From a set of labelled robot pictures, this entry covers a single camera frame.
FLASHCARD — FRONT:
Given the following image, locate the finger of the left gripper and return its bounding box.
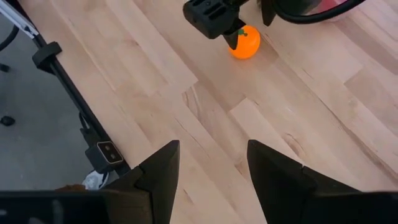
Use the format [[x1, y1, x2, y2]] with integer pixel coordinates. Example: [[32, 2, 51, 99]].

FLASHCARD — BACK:
[[260, 0, 278, 27], [182, 0, 250, 51]]

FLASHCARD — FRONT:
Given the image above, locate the black floor cable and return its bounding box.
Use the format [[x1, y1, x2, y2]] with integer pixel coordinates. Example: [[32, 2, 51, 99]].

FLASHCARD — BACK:
[[0, 24, 20, 52]]

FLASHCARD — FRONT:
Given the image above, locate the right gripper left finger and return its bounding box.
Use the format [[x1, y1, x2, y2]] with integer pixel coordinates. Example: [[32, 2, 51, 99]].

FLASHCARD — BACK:
[[0, 139, 180, 224]]

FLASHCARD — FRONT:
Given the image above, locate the silver aluminium bar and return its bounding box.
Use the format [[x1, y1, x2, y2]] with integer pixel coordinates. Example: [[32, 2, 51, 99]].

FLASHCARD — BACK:
[[0, 0, 40, 40]]

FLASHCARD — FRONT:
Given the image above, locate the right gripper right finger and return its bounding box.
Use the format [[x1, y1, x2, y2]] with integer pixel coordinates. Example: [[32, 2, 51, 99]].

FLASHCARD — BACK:
[[247, 139, 398, 224]]

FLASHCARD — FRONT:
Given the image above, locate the blue office chair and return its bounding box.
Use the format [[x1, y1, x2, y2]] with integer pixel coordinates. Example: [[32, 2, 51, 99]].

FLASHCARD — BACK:
[[0, 63, 16, 127]]

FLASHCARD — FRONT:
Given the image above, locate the black frame clamp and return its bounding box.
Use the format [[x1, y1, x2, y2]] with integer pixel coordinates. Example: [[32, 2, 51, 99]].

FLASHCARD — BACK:
[[32, 41, 63, 75]]

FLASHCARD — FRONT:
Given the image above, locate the orange toy fruit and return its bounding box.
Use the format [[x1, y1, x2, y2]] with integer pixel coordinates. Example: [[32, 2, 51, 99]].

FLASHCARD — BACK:
[[228, 24, 261, 60]]

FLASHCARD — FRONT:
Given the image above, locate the small black camera box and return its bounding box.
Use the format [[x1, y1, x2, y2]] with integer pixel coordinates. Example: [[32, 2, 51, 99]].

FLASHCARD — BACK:
[[85, 141, 125, 174]]

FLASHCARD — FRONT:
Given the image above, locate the black aluminium rig frame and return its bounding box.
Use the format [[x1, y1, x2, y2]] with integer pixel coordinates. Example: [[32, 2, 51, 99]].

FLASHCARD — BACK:
[[6, 0, 133, 178]]

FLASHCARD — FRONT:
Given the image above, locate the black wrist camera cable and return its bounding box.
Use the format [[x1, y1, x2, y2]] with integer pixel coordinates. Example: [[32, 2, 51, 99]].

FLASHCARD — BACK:
[[269, 0, 368, 25]]

